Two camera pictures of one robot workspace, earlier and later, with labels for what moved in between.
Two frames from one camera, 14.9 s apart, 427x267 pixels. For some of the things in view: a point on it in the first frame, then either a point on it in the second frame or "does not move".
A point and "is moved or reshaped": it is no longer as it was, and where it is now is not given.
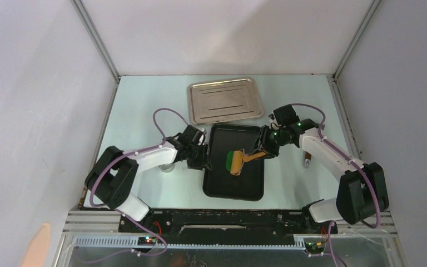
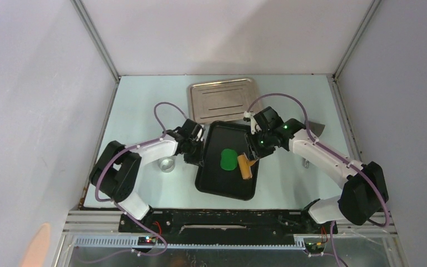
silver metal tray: (224, 100) does not move
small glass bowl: (167, 168) does not move
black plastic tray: (220, 182) is moved or reshaped
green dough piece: (229, 158) is moved or reshaped
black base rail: (228, 226) does not move
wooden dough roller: (235, 159) -> (244, 164)
